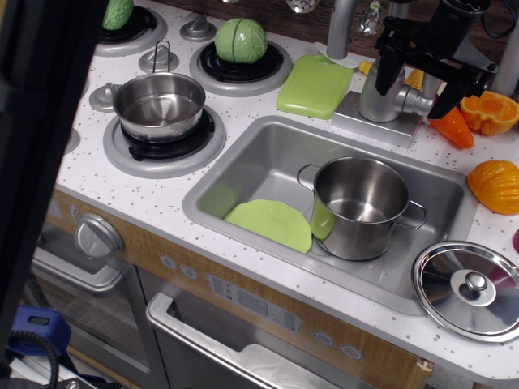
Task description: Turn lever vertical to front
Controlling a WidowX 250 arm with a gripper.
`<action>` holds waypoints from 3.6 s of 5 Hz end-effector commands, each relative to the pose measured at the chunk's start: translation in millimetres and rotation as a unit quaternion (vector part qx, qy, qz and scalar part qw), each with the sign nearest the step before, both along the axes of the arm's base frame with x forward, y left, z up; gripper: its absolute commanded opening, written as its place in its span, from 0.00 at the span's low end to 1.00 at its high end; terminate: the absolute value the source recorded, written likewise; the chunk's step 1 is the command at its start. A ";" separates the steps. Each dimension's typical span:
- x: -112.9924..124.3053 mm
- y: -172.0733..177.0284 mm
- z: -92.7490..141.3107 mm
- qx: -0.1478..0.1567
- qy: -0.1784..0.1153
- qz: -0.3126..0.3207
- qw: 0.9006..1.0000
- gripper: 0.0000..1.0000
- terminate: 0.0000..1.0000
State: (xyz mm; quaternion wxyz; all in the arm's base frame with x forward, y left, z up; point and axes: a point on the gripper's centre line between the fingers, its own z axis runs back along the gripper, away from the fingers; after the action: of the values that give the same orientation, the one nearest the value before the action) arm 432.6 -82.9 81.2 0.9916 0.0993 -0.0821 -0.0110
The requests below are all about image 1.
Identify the orange toy pepper half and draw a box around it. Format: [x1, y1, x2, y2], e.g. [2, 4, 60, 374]
[461, 91, 518, 135]

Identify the silver faucet with base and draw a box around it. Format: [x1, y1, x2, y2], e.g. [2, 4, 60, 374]
[332, 62, 441, 148]

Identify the silver vertical pole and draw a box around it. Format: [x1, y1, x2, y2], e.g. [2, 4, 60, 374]
[491, 24, 518, 96]

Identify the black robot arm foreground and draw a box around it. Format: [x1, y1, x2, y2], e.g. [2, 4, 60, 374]
[1, 1, 499, 377]

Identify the silver oven knob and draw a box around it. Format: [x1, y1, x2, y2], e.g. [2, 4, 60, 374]
[74, 212, 124, 259]

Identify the front burner grey ring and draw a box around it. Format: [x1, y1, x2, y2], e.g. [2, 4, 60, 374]
[102, 105, 227, 180]

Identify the grey stove knob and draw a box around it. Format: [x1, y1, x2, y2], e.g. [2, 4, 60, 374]
[138, 45, 179, 73]
[179, 15, 217, 42]
[88, 83, 121, 113]

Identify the purple toy item right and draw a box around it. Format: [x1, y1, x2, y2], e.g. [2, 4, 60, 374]
[512, 230, 519, 252]

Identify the oven door handle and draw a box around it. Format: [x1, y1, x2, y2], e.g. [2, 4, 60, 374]
[32, 247, 124, 298]

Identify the steel pot lid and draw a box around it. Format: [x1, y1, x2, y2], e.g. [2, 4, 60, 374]
[411, 241, 518, 343]

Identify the small steel saucepan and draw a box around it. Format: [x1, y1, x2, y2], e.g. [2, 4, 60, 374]
[113, 41, 206, 143]

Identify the grey sink basin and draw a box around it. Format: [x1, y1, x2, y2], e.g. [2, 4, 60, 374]
[182, 116, 478, 315]

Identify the yellow toy corn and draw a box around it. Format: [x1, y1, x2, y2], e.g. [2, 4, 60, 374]
[405, 69, 424, 91]

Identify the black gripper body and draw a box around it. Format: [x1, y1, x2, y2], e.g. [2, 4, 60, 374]
[376, 1, 498, 79]

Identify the back right burner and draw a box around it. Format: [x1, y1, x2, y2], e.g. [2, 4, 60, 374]
[189, 41, 293, 97]

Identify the back left burner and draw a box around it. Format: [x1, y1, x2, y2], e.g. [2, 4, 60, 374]
[94, 6, 167, 58]

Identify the orange toy pumpkin slice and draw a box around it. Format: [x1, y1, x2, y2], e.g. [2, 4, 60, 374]
[467, 160, 518, 215]

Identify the green toy vegetable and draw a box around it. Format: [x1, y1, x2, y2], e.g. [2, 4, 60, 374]
[102, 0, 134, 31]

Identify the blue clamp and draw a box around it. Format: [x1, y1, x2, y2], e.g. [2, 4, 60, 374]
[7, 305, 71, 356]

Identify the orange toy carrot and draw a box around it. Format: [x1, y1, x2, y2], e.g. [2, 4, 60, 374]
[429, 107, 474, 149]

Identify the large steel pot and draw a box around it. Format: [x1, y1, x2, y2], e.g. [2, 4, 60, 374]
[296, 156, 427, 261]

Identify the grey stove knob middle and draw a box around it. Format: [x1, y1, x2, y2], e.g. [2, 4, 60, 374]
[138, 45, 179, 73]

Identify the green cutting board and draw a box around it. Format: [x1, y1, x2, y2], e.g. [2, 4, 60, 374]
[276, 54, 354, 120]

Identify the green toy cabbage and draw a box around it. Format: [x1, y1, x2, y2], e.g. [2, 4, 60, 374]
[214, 18, 268, 64]

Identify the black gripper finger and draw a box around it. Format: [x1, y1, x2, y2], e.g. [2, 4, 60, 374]
[375, 45, 404, 96]
[427, 78, 486, 119]

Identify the green plate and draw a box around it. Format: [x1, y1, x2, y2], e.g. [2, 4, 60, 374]
[224, 199, 313, 254]

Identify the yellow toy piece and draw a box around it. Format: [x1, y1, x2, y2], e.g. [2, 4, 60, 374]
[358, 61, 373, 76]

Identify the grey stove knob left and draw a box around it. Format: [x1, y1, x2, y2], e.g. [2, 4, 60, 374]
[88, 83, 121, 113]

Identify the black coiled cable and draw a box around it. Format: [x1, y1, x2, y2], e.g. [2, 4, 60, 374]
[7, 330, 61, 389]

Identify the dishwasher door handle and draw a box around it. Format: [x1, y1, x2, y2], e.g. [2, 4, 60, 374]
[146, 293, 335, 388]

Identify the grey stove knob back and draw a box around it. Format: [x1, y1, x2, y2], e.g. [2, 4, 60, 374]
[179, 15, 217, 42]

